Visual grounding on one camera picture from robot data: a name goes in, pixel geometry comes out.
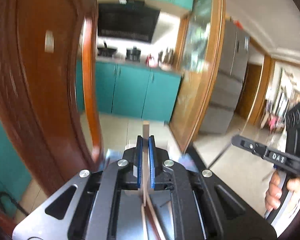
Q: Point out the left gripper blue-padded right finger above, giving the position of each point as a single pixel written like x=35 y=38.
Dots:
x=154 y=163

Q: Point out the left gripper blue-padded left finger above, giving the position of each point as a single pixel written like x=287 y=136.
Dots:
x=137 y=162

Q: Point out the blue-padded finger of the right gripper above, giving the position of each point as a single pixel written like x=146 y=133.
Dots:
x=283 y=160

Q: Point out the cream white chopstick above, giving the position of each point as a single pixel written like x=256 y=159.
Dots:
x=145 y=156

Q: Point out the dark red chopstick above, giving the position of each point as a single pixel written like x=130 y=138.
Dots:
x=147 y=229

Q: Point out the teal lower kitchen cabinets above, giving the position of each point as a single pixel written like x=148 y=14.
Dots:
x=121 y=89

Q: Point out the person's right hand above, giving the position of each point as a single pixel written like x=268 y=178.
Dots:
x=274 y=193

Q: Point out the clothes drying rack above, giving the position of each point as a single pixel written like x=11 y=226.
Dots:
x=270 y=121

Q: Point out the brown wooden door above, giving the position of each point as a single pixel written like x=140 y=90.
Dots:
x=249 y=90

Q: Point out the silver multi-door refrigerator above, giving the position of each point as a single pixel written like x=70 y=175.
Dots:
x=229 y=81

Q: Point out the stainless steel stockpot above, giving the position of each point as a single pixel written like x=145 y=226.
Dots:
x=165 y=59

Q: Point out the red small container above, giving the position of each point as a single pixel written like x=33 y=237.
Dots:
x=151 y=61

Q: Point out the black cooking pot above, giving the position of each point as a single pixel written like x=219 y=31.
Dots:
x=133 y=54

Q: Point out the black wok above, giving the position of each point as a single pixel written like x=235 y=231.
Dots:
x=106 y=51

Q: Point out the black range hood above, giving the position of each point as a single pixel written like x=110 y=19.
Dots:
x=131 y=21

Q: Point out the carved dark wooden chair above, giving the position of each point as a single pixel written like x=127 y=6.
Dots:
x=47 y=87

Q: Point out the glass sliding door wooden frame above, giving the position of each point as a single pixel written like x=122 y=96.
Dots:
x=196 y=59

